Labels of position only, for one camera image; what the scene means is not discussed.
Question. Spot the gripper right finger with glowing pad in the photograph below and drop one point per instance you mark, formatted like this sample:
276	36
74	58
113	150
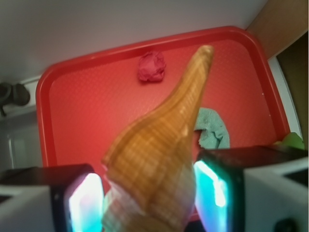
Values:
253	189

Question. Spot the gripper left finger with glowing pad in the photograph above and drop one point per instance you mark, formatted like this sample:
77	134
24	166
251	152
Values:
51	199

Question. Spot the tan spiral seashell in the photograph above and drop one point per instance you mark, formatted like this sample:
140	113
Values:
149	166

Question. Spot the green plush frog toy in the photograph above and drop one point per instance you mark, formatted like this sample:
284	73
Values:
292	140

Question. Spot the light blue cloth rag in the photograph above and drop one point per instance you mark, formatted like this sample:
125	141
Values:
213	132

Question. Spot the grey toy sink basin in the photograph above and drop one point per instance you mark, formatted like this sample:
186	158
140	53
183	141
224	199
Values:
19	140

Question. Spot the red plastic tray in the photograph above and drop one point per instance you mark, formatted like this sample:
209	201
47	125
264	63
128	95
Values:
84	103

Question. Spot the grey toy faucet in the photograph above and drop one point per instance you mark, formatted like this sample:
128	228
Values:
13	94

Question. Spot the crumpled red paper ball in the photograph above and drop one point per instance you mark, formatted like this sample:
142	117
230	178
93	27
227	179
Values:
151	67

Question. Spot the brown cardboard panel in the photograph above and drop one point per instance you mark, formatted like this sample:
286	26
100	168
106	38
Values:
279	24

